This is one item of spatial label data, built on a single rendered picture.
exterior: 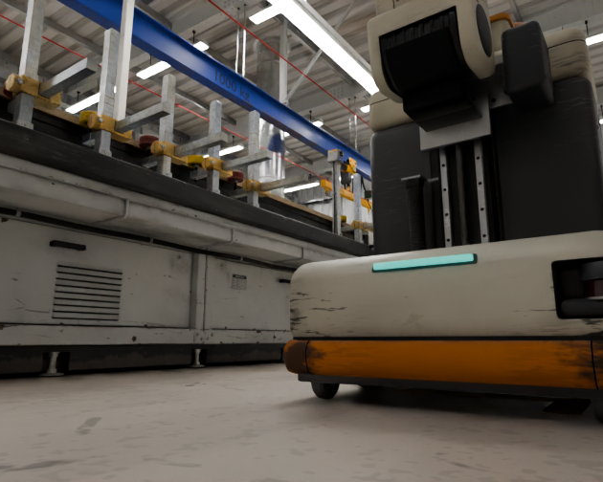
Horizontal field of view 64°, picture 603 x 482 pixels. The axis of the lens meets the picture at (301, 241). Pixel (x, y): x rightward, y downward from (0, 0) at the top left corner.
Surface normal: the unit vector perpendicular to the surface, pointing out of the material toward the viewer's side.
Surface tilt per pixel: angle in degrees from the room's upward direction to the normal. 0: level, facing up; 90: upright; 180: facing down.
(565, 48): 90
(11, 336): 90
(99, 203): 90
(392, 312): 90
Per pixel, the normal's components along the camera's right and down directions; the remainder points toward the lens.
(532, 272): -0.58, -0.16
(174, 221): 0.82, -0.11
